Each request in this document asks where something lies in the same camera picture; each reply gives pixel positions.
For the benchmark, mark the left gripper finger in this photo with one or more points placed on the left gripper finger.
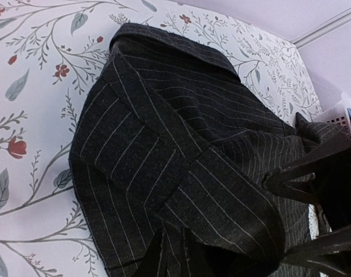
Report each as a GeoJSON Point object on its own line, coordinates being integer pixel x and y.
{"type": "Point", "coordinates": [154, 262]}

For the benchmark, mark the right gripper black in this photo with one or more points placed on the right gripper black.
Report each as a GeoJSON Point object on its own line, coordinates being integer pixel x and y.
{"type": "Point", "coordinates": [330, 192]}

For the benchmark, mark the black pinstriped long sleeve shirt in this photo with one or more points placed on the black pinstriped long sleeve shirt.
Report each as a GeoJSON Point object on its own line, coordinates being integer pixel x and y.
{"type": "Point", "coordinates": [169, 138]}

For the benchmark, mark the white plastic laundry basket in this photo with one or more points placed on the white plastic laundry basket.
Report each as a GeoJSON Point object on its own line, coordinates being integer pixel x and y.
{"type": "Point", "coordinates": [338, 113]}

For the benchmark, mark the floral patterned tablecloth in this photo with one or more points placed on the floral patterned tablecloth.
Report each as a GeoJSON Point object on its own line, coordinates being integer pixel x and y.
{"type": "Point", "coordinates": [51, 53]}

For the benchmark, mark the right aluminium frame post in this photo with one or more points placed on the right aluminium frame post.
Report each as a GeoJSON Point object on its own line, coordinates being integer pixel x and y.
{"type": "Point", "coordinates": [323, 29]}

